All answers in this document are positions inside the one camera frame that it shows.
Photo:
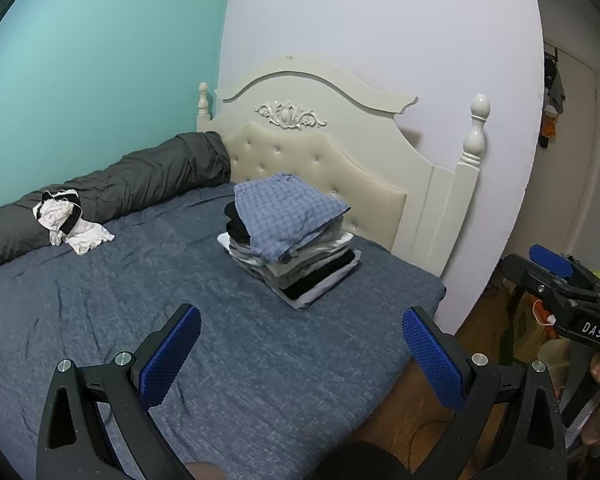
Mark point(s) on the blue-grey bed blanket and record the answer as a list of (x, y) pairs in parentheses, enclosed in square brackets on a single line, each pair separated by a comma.
[(230, 360)]

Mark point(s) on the cream door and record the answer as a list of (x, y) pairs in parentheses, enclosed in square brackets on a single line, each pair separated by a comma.
[(587, 150)]

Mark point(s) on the blue plaid shorts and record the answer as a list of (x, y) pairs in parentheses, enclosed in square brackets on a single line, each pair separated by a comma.
[(285, 210)]

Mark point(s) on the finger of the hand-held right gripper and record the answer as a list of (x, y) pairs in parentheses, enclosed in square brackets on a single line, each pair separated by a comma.
[(530, 277), (550, 260)]

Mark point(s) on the cream bed headboard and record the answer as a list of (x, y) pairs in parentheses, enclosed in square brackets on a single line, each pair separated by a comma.
[(330, 160)]

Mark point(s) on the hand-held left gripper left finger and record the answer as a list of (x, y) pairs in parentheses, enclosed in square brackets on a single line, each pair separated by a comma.
[(172, 355)]

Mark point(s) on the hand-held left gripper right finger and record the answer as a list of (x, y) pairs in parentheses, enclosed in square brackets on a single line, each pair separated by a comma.
[(432, 355)]

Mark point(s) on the stack of clothes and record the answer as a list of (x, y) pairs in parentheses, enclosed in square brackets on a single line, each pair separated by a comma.
[(305, 280)]

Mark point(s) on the hanging clothes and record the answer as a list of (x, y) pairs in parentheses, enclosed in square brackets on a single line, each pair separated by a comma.
[(554, 90)]

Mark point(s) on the dark grey rolled duvet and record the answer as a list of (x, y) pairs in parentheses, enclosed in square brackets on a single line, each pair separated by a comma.
[(130, 180)]

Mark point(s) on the white and black garment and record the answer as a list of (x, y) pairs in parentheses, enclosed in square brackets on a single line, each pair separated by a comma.
[(55, 215)]

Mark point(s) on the plastic bag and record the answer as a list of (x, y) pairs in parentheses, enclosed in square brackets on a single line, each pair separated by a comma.
[(530, 330)]

